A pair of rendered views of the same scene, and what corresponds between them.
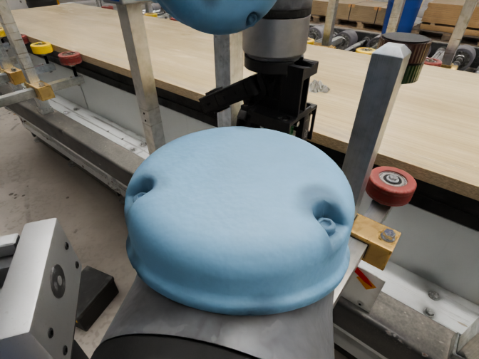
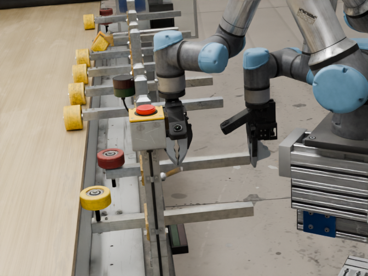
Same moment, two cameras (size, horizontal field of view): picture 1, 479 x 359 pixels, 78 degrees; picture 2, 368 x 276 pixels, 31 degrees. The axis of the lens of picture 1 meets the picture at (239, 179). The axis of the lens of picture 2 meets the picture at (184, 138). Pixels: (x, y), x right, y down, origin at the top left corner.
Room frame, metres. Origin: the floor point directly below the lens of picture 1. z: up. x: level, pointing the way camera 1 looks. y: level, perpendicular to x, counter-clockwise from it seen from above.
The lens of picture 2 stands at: (1.49, 1.21, 1.68)
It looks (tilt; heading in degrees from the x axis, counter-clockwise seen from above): 22 degrees down; 227
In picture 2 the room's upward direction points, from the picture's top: 4 degrees counter-clockwise
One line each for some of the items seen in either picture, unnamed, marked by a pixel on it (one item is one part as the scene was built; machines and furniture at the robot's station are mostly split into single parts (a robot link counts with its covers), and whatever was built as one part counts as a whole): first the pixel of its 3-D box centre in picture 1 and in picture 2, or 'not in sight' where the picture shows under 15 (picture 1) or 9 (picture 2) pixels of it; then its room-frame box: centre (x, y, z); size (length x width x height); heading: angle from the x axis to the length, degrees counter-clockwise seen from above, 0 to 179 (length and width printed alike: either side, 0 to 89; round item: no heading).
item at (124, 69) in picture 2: not in sight; (142, 67); (-0.14, -0.78, 0.95); 0.50 x 0.04 x 0.04; 141
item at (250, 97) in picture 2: not in sight; (257, 94); (0.07, 0.00, 1.05); 0.08 x 0.08 x 0.05
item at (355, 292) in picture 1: (310, 260); not in sight; (0.36, -0.14, 0.75); 0.26 x 0.01 x 0.10; 51
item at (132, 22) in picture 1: (148, 107); (157, 239); (0.68, 0.22, 0.93); 0.05 x 0.05 x 0.45; 51
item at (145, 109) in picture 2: not in sight; (145, 111); (0.68, 0.22, 1.22); 0.04 x 0.04 x 0.02
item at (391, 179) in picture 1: (384, 199); (112, 169); (0.42, -0.28, 0.85); 0.08 x 0.08 x 0.11
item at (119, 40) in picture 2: not in sight; (151, 37); (-0.51, -1.13, 0.95); 0.37 x 0.03 x 0.03; 141
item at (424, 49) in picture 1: (402, 47); (123, 81); (0.40, -0.21, 1.14); 0.06 x 0.06 x 0.02
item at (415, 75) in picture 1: (395, 67); (124, 90); (0.40, -0.21, 1.11); 0.06 x 0.06 x 0.02
